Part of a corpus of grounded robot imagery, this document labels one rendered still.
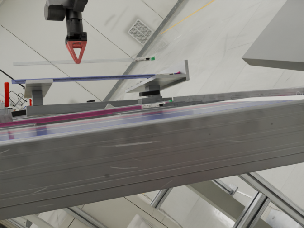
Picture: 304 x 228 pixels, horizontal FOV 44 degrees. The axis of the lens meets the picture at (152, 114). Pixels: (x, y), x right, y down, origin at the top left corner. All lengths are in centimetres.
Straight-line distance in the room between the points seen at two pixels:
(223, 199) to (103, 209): 68
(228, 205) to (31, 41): 746
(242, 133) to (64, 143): 17
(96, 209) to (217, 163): 152
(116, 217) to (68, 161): 156
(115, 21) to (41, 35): 164
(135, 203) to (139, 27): 721
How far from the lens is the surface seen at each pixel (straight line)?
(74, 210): 180
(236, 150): 37
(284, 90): 60
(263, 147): 38
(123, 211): 188
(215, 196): 137
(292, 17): 118
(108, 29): 869
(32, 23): 860
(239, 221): 124
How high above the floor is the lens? 99
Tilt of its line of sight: 13 degrees down
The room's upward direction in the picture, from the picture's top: 52 degrees counter-clockwise
